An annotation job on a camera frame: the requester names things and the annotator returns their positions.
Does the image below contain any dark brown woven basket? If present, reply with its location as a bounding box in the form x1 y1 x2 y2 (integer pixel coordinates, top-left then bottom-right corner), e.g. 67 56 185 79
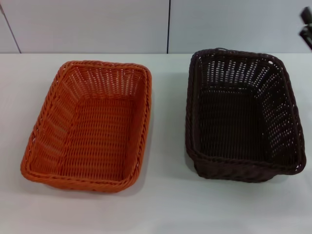
184 47 307 183

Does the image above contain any orange woven basket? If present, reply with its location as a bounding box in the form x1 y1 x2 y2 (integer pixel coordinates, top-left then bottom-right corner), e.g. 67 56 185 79
19 59 153 195

